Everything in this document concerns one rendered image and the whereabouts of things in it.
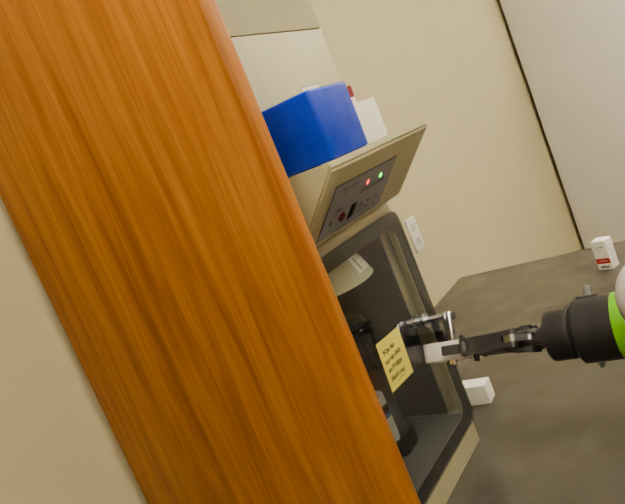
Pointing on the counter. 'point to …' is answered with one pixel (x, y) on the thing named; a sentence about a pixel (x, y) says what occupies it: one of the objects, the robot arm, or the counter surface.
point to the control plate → (344, 195)
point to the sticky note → (394, 359)
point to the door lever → (444, 328)
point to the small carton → (370, 119)
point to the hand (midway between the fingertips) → (448, 351)
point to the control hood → (342, 167)
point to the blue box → (314, 127)
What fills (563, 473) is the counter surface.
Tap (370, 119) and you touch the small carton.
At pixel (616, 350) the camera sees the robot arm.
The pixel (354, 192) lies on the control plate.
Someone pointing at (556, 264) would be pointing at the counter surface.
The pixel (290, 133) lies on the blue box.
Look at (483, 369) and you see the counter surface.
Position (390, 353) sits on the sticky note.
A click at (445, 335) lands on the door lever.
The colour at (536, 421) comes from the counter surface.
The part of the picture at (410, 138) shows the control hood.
